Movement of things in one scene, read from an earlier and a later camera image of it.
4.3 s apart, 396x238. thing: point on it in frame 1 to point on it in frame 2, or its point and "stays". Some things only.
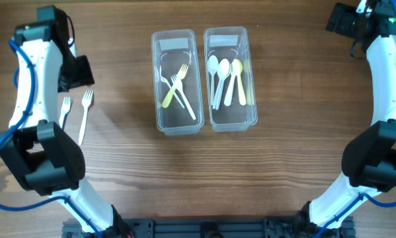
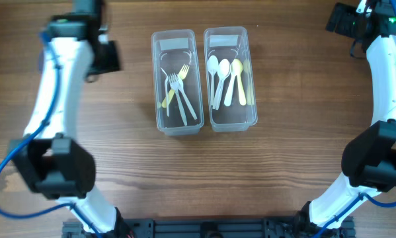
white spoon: (223, 69) stays
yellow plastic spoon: (237, 68) stays
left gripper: (86, 77) to (112, 63)
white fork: (86, 102) to (174, 84)
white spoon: (212, 65) stays
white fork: (178, 86) stays
